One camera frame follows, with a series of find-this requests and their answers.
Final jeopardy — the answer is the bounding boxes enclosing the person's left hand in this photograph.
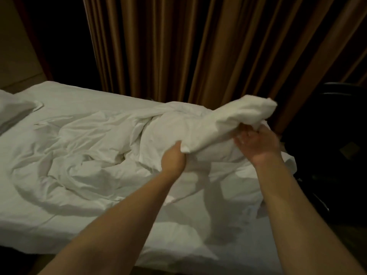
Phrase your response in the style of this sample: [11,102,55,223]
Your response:
[161,140,188,178]

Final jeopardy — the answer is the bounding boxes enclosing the person's right hand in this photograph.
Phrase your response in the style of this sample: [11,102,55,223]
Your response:
[233,123,283,168]

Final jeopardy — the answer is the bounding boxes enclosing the white duvet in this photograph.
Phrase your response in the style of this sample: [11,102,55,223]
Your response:
[11,94,298,250]

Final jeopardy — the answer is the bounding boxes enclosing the white bed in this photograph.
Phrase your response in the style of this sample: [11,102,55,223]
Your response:
[0,81,299,275]

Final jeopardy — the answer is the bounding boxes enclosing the white pillow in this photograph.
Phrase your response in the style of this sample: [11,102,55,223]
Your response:
[0,89,44,135]

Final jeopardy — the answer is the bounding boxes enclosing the person's right forearm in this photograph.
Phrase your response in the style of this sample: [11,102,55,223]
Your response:
[252,157,367,275]

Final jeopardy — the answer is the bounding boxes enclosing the person's left forearm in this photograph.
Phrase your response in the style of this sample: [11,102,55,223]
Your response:
[40,169,181,275]

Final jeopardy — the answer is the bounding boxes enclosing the black office chair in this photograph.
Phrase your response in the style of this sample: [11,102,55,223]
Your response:
[284,82,367,227]

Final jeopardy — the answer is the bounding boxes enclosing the brown curtain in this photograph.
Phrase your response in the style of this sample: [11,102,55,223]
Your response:
[82,0,367,135]

